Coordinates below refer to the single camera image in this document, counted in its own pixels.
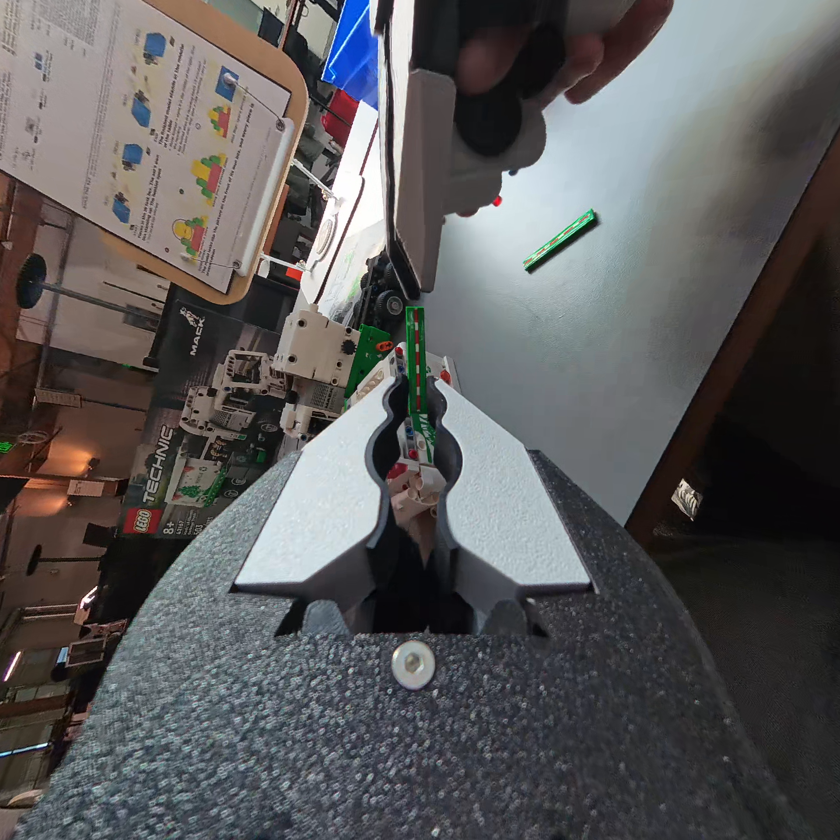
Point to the white green lego truck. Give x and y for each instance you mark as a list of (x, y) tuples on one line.
[(308, 341)]

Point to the black pedestal fan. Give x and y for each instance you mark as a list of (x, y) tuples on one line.
[(29, 282)]

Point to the white lego truck container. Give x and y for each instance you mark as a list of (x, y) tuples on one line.
[(420, 479)]

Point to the black lego set box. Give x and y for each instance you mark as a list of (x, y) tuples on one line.
[(197, 459)]

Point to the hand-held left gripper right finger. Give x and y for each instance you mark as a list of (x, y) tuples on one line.
[(518, 518)]

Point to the blue storage bin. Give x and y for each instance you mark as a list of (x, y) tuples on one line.
[(351, 46)]

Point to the lego instruction booklet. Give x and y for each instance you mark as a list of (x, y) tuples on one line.
[(344, 262)]

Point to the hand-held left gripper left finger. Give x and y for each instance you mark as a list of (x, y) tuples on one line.
[(308, 512)]

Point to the person's right hand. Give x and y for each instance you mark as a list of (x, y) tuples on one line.
[(610, 52)]

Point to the printed instruction sheet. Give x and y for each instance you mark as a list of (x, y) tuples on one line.
[(131, 118)]

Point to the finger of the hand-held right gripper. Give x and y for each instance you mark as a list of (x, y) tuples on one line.
[(426, 164)]

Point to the green striped lego strip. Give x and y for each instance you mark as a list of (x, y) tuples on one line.
[(415, 354), (561, 239)]

